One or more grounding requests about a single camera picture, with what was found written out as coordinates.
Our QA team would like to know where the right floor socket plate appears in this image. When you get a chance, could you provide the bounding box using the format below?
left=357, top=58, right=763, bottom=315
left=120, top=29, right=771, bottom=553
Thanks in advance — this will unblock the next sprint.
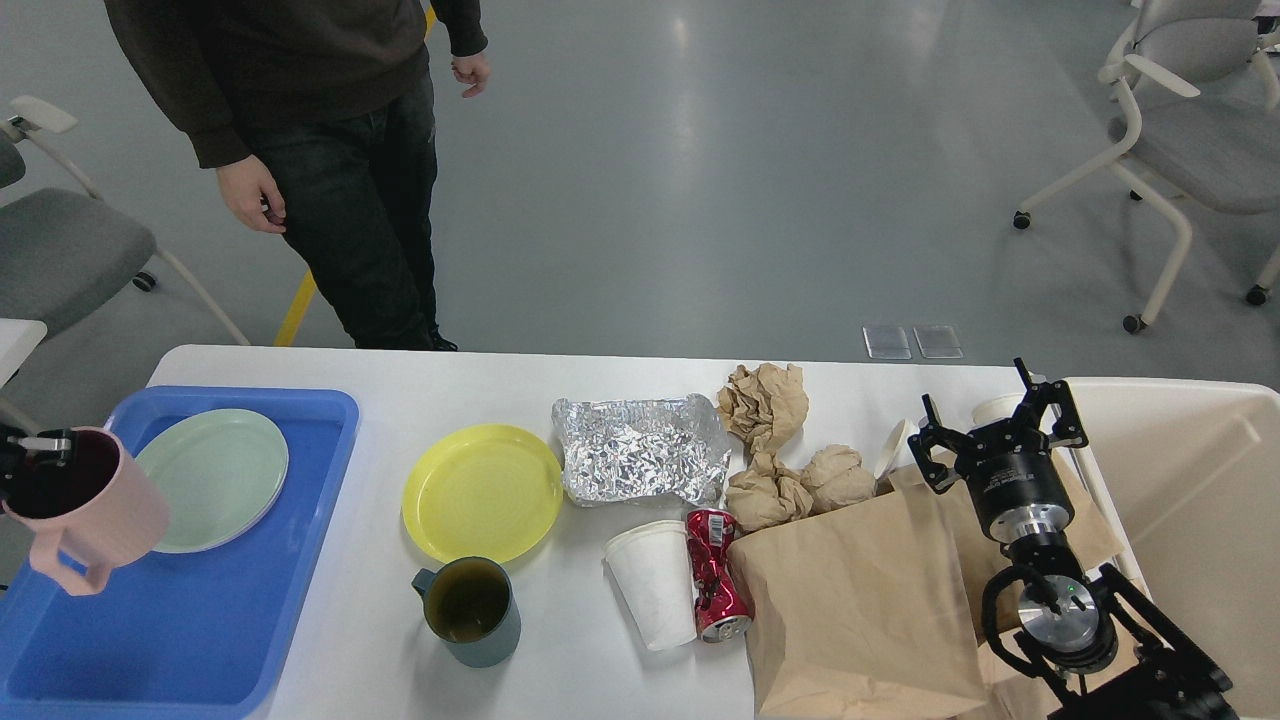
left=913, top=324, right=965, bottom=359

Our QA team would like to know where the grey office chair right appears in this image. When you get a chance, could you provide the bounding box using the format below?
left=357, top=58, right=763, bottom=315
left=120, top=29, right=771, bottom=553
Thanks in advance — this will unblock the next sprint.
left=1012, top=1, right=1277, bottom=334

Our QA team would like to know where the person in dark clothes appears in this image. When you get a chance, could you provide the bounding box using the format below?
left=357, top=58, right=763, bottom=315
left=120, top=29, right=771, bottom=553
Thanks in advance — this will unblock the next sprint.
left=105, top=1, right=490, bottom=351

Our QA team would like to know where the grey office chair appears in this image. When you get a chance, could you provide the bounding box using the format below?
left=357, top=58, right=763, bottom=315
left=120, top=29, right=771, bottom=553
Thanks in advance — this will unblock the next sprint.
left=1, top=95, right=250, bottom=346
left=1012, top=1, right=1277, bottom=334

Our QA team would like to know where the white cup behind gripper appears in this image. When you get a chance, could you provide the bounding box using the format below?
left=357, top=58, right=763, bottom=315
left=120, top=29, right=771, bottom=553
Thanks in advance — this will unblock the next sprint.
left=970, top=393, right=1024, bottom=429

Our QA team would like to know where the floor socket plate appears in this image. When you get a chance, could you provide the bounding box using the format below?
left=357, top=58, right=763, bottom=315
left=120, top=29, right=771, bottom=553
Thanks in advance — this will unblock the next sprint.
left=913, top=324, right=965, bottom=359
left=861, top=325, right=913, bottom=361

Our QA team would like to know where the blue plastic tray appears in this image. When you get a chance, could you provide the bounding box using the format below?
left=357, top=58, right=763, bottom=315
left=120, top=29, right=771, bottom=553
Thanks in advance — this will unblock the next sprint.
left=1, top=386, right=360, bottom=719

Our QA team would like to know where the grey office chair left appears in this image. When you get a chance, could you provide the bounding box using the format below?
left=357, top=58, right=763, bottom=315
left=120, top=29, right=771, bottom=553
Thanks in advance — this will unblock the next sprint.
left=1, top=95, right=250, bottom=346

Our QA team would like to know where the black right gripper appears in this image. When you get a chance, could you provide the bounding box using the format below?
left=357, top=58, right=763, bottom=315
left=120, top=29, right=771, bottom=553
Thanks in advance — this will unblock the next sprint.
left=908, top=357, right=1089, bottom=544

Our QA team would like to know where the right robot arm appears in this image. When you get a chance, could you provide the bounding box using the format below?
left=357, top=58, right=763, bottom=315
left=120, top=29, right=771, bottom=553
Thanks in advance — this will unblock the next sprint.
left=908, top=359, right=1236, bottom=719

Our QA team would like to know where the crushed red soda can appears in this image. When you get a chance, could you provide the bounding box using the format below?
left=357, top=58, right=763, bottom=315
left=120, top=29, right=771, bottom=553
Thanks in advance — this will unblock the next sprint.
left=685, top=509, right=753, bottom=643

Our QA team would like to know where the left floor socket plate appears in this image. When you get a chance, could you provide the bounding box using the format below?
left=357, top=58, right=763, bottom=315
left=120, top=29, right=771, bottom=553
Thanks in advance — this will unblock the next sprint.
left=861, top=325, right=913, bottom=361

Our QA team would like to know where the beige plastic bin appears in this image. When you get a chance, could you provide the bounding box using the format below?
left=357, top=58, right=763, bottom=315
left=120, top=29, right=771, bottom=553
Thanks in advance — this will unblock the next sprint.
left=1070, top=378, right=1279, bottom=719

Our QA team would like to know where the white paper cup lying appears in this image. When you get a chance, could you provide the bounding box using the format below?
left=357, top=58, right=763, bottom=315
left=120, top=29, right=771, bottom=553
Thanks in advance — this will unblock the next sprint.
left=872, top=419, right=918, bottom=480

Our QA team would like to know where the white side table corner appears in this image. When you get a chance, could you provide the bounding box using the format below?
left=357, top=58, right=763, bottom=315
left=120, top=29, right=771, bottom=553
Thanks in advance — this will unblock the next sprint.
left=0, top=318, right=49, bottom=387

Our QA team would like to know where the dark green mug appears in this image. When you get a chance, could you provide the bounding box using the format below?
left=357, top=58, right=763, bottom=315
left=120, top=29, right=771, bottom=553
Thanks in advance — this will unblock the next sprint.
left=411, top=556, right=522, bottom=667

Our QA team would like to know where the crumpled brown paper top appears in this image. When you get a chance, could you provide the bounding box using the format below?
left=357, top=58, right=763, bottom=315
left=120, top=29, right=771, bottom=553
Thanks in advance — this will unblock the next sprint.
left=717, top=363, right=809, bottom=456

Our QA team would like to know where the crumpled brown paper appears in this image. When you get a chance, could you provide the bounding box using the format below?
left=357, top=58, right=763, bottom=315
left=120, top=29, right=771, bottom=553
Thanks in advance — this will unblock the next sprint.
left=717, top=363, right=809, bottom=456
left=724, top=454, right=814, bottom=534
left=799, top=445, right=876, bottom=515

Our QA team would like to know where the crumpled brown paper left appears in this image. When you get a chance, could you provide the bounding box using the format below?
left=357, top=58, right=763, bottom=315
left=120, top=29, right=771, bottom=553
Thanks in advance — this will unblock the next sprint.
left=724, top=454, right=814, bottom=534

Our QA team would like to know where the pale green plate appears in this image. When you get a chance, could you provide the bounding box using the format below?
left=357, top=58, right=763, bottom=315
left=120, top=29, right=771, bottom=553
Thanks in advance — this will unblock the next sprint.
left=137, top=407, right=291, bottom=553

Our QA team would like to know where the large brown paper bag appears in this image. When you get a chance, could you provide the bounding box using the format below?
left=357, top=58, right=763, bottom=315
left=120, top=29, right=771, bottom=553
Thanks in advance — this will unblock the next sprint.
left=730, top=484, right=988, bottom=719

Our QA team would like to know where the crumpled brown paper right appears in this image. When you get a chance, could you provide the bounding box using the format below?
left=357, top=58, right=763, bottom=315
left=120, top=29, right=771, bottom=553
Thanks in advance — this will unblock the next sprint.
left=799, top=445, right=876, bottom=515

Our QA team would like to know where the pink ribbed mug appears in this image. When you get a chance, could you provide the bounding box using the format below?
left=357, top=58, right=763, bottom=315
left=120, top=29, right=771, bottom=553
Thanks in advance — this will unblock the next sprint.
left=3, top=427, right=170, bottom=596

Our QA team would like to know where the yellow plastic plate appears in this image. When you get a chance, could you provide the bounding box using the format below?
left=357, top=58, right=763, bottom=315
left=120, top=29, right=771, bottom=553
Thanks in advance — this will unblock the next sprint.
left=401, top=423, right=564, bottom=562

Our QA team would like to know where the crumpled aluminium foil sheet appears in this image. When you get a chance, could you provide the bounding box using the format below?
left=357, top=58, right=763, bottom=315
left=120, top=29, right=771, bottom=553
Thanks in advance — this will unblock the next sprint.
left=550, top=395, right=733, bottom=509

